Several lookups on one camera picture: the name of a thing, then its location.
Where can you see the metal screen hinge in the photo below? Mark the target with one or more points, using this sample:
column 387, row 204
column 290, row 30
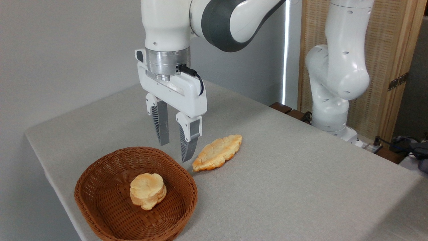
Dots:
column 398, row 81

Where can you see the round stacked bread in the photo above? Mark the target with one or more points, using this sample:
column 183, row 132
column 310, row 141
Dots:
column 147, row 190

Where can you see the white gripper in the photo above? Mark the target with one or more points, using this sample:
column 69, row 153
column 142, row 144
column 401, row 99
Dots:
column 180, row 97

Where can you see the dark brown wooden block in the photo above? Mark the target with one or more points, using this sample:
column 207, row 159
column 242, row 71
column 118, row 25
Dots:
column 389, row 155
column 281, row 107
column 296, row 114

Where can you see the long golden bread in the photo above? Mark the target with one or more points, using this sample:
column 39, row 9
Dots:
column 217, row 152

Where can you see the wooden rattan folding screen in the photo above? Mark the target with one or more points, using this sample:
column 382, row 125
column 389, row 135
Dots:
column 384, row 50

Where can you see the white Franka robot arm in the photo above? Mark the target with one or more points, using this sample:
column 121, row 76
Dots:
column 337, row 67

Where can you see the brown wicker basket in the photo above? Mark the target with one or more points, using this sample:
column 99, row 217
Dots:
column 110, row 214

